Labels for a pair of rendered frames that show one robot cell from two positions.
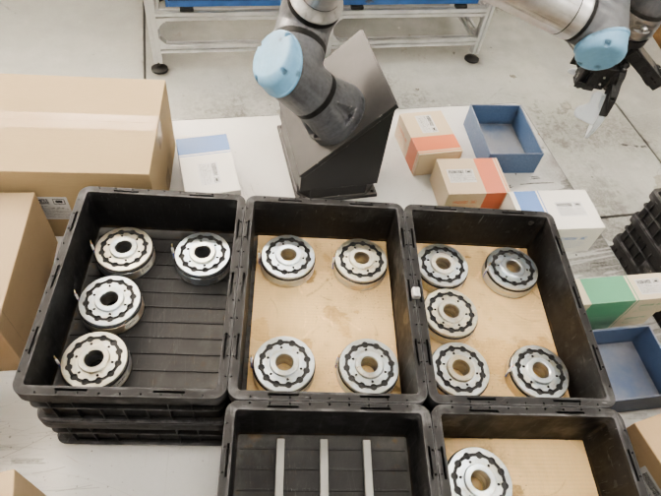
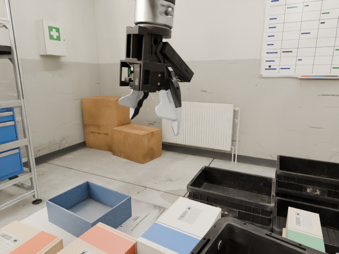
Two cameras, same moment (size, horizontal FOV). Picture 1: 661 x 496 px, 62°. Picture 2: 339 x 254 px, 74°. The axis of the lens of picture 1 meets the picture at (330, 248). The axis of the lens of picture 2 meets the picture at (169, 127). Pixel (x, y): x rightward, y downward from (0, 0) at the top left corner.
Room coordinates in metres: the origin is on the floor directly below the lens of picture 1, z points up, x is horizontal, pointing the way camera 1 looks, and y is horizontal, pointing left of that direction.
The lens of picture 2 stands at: (0.63, -0.16, 1.13)
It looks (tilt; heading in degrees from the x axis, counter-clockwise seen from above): 13 degrees down; 315
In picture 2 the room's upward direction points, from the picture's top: straight up
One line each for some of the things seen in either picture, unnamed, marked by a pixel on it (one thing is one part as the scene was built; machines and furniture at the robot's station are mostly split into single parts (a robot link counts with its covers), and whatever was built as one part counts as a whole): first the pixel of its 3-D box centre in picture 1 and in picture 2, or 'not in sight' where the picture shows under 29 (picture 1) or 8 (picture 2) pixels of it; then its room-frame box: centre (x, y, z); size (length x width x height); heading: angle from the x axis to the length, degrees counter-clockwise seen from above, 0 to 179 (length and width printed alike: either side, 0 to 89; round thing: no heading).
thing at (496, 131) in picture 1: (502, 138); (90, 208); (1.23, -0.41, 0.74); 0.20 x 0.15 x 0.07; 14
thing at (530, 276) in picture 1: (511, 268); not in sight; (0.68, -0.36, 0.86); 0.10 x 0.10 x 0.01
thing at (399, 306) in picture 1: (324, 306); not in sight; (0.52, -0.01, 0.87); 0.40 x 0.30 x 0.11; 9
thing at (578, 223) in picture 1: (548, 221); (183, 239); (0.93, -0.51, 0.75); 0.20 x 0.12 x 0.09; 105
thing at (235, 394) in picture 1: (327, 290); not in sight; (0.52, -0.01, 0.92); 0.40 x 0.30 x 0.02; 9
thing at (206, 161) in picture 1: (208, 175); not in sight; (0.89, 0.31, 0.75); 0.20 x 0.12 x 0.09; 24
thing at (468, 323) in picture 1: (450, 312); not in sight; (0.55, -0.24, 0.86); 0.10 x 0.10 x 0.01
